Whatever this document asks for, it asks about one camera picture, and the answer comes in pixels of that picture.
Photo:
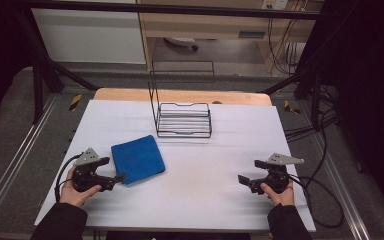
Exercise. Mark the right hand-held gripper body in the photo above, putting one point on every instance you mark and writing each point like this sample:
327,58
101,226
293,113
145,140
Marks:
277,176

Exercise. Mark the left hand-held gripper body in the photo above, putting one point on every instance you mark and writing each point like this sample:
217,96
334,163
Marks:
86,180

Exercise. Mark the blue towel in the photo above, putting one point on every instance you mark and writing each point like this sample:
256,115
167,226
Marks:
137,159

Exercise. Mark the person's left hand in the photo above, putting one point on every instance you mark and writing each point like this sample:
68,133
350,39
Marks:
75,195

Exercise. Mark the person's right hand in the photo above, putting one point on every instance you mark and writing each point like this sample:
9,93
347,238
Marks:
281,197

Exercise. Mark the white foam board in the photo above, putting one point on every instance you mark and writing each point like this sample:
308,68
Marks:
193,186

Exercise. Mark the yellow black tape strip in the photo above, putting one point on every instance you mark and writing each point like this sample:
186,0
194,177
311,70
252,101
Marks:
75,102
290,107

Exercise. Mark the black metal stand strut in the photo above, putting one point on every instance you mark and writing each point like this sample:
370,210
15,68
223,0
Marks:
38,86
315,90

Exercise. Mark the white cabinet panel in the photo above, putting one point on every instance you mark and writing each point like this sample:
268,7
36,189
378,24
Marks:
90,36

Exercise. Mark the black curtain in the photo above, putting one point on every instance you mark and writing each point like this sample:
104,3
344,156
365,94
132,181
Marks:
0,56
370,83

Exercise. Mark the white chair base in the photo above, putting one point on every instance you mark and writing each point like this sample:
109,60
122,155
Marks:
181,41

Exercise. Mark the light wooden desk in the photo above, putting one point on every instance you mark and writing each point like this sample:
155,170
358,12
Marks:
213,23

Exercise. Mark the white power strip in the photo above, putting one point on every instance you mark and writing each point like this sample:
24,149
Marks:
275,4

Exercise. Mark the black metal crossbar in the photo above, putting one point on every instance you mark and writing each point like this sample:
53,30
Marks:
180,9

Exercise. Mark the aluminium floor rail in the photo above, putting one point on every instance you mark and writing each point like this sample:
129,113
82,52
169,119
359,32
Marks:
16,156
341,186

